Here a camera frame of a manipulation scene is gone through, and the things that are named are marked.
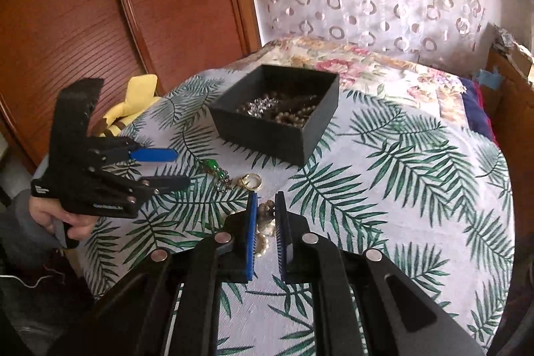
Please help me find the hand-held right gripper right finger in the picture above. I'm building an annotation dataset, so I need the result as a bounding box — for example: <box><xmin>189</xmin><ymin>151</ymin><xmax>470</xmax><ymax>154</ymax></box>
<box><xmin>274</xmin><ymin>191</ymin><xmax>485</xmax><ymax>356</ymax></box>

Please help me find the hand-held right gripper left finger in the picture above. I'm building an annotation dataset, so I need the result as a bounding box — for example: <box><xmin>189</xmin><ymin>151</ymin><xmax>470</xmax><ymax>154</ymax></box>
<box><xmin>48</xmin><ymin>191</ymin><xmax>258</xmax><ymax>356</ymax></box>

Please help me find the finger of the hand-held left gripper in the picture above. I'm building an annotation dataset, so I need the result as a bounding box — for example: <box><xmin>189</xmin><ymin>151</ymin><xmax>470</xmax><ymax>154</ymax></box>
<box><xmin>94</xmin><ymin>138</ymin><xmax>179</xmax><ymax>165</ymax></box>
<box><xmin>89</xmin><ymin>167</ymin><xmax>192</xmax><ymax>212</ymax></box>

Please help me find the cream pearl necklace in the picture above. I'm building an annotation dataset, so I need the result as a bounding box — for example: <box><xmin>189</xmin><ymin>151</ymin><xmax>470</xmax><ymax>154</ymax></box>
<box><xmin>256</xmin><ymin>202</ymin><xmax>277</xmax><ymax>259</ymax></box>

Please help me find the green stone pendant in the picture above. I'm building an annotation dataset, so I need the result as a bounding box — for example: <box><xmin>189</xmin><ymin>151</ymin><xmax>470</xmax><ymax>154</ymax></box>
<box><xmin>203</xmin><ymin>158</ymin><xmax>233</xmax><ymax>191</ymax></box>

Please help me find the gold ring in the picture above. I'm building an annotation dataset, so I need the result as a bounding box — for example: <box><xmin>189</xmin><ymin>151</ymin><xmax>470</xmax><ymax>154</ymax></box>
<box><xmin>239</xmin><ymin>173</ymin><xmax>263</xmax><ymax>191</ymax></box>

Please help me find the black square box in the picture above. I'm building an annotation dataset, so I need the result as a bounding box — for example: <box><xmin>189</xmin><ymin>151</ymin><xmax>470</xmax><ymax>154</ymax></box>
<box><xmin>207</xmin><ymin>64</ymin><xmax>340</xmax><ymax>168</ymax></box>

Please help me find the crystal bracelet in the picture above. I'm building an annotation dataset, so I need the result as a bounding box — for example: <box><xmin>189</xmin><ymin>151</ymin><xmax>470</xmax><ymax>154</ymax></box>
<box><xmin>236</xmin><ymin>94</ymin><xmax>281</xmax><ymax>117</ymax></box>

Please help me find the brown bead necklace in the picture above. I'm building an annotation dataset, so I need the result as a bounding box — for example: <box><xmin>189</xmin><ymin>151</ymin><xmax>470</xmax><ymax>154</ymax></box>
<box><xmin>270</xmin><ymin>106</ymin><xmax>320</xmax><ymax>128</ymax></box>

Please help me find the person's left forearm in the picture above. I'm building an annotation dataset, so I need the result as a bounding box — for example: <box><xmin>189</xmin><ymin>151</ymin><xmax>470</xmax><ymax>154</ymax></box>
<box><xmin>0</xmin><ymin>188</ymin><xmax>64</xmax><ymax>270</ymax></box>

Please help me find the person's left hand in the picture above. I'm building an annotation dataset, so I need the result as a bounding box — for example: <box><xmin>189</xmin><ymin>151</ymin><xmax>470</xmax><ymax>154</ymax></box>
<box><xmin>28</xmin><ymin>195</ymin><xmax>95</xmax><ymax>240</ymax></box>

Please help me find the yellow plush toy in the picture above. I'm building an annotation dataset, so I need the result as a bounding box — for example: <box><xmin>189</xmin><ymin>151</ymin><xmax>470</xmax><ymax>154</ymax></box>
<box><xmin>102</xmin><ymin>74</ymin><xmax>162</xmax><ymax>138</ymax></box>

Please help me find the leaf print cloth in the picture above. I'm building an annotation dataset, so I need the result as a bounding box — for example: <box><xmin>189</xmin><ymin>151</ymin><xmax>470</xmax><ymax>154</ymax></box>
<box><xmin>77</xmin><ymin>74</ymin><xmax>516</xmax><ymax>356</ymax></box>

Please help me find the wooden wardrobe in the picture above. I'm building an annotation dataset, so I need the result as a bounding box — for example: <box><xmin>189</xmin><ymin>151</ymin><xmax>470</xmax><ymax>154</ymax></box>
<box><xmin>0</xmin><ymin>0</ymin><xmax>263</xmax><ymax>178</ymax></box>

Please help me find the floral blanket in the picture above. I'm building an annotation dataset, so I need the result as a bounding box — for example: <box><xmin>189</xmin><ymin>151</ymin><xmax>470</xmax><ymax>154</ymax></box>
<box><xmin>225</xmin><ymin>37</ymin><xmax>469</xmax><ymax>128</ymax></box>

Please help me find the blue bag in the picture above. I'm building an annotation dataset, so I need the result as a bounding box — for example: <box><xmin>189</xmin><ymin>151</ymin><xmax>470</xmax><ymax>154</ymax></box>
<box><xmin>477</xmin><ymin>68</ymin><xmax>504</xmax><ymax>88</ymax></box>

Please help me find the wooden sideboard cabinet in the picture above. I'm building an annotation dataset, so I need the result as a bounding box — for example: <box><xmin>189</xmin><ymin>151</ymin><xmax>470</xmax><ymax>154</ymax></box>
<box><xmin>486</xmin><ymin>47</ymin><xmax>534</xmax><ymax>158</ymax></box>

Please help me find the cardboard box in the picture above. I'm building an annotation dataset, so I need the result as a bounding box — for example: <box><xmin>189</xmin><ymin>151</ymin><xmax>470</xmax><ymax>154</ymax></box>
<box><xmin>507</xmin><ymin>43</ymin><xmax>534</xmax><ymax>83</ymax></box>

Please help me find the patterned wrapped bundle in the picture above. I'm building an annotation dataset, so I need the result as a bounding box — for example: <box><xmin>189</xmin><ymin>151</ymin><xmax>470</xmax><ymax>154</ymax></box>
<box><xmin>494</xmin><ymin>23</ymin><xmax>523</xmax><ymax>57</ymax></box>

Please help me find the white cable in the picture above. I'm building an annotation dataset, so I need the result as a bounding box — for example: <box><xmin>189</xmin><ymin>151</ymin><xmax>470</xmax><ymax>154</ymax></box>
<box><xmin>0</xmin><ymin>273</ymin><xmax>63</xmax><ymax>291</ymax></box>

